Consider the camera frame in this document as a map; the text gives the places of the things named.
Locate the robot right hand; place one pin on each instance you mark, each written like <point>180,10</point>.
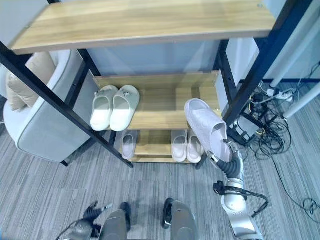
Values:
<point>231,168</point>

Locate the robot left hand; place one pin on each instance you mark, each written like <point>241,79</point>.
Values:
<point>92,214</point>

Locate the pink textured slipper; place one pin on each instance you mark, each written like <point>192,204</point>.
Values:
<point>205,120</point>
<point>128,147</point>

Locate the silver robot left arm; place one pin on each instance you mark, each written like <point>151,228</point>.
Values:
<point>80,230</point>

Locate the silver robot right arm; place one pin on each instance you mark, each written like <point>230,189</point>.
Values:
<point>236,200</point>

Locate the beige slipper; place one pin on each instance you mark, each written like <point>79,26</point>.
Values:
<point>194,147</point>
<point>179,147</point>

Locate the black electronics box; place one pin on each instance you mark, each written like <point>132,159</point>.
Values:
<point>246,127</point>

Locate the silver robot right leg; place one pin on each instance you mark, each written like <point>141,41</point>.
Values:
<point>181,220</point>

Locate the small wooden shelf board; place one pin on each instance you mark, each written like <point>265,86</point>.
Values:
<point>152,145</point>

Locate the white power strip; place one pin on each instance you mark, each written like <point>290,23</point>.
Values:
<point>281,95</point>

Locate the medium wooden shelf board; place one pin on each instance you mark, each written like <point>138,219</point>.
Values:
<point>162,102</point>

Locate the grey armchair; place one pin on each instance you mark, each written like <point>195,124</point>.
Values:
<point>42,130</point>

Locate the white table leg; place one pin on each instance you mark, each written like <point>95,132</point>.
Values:
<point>302,100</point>
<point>287,60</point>

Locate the pale green slipper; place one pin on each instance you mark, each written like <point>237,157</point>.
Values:
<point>101,110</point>
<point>122,110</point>

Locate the beige cushion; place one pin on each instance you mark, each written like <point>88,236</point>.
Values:
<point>27,85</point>

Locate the large wooden shelf board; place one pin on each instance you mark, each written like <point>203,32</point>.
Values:
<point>140,22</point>

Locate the black metal rack frame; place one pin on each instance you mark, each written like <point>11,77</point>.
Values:
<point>37,82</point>

